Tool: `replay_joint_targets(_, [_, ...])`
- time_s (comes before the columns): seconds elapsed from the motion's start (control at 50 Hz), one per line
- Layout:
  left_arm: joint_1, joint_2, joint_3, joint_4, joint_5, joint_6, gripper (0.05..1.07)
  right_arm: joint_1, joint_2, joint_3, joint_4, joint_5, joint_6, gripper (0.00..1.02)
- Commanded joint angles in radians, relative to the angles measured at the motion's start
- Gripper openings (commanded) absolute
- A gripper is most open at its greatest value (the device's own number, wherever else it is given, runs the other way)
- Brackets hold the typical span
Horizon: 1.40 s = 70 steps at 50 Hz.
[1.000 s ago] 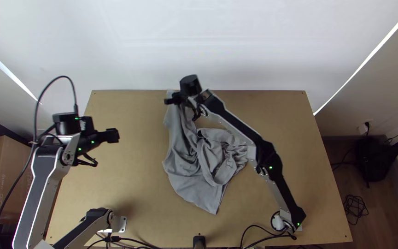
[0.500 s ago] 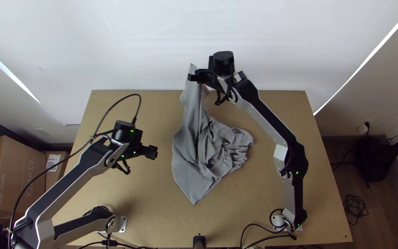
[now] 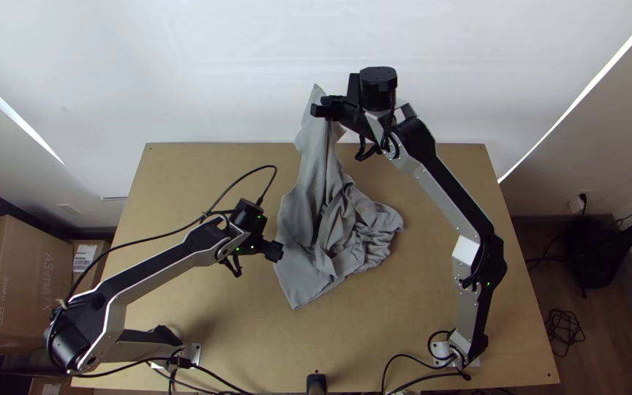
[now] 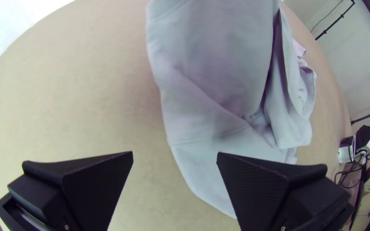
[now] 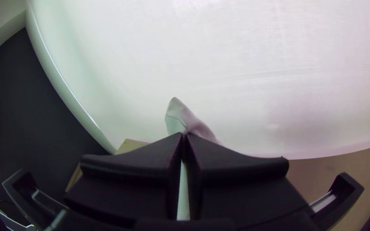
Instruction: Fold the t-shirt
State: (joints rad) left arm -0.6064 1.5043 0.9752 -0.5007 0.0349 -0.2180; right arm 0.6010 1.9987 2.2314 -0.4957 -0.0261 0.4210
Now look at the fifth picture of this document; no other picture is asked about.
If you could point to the grey t-shirt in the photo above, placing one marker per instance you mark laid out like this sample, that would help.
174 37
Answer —
181 115

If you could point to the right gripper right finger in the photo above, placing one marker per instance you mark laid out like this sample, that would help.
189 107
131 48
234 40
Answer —
236 186

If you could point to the white window blind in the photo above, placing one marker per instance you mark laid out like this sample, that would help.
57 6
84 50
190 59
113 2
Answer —
236 64

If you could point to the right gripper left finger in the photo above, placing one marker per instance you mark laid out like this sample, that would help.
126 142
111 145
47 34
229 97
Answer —
133 179

